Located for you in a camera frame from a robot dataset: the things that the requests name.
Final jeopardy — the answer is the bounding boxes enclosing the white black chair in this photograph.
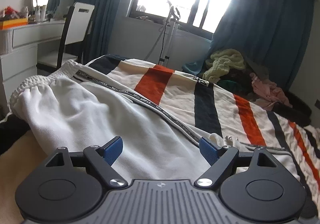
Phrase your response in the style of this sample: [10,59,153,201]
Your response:
[36,1,96,75]

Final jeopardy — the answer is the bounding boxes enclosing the white dresser desk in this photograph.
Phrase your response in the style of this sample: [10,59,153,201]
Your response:
[1,20,65,115]

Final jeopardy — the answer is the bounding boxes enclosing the right teal curtain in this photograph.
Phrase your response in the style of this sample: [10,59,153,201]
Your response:
[211,0,315,89]

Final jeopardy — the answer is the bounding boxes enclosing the white garment steamer stand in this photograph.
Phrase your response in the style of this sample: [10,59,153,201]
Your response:
[144,0,181,67]

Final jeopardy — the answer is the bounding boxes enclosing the wall power socket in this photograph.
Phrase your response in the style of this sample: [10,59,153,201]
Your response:
[315,99,320,110]

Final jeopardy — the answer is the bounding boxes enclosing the white sweatpants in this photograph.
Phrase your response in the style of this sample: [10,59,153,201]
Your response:
[10,59,301,182]

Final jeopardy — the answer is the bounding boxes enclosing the dark clothes pile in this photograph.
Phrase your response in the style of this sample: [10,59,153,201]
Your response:
[201,56,311,127]

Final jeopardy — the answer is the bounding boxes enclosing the orange box on desk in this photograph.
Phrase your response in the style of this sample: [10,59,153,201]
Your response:
[0,18,28,30]

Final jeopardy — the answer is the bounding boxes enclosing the yellow-green fluffy garment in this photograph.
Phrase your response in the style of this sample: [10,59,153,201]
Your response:
[202,49,246,83]

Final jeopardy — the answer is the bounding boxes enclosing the pink garment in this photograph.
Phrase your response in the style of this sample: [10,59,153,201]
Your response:
[250,72,292,111]

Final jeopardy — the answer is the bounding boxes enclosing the striped orange navy blanket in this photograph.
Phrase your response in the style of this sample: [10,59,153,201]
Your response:
[88,54,319,204]

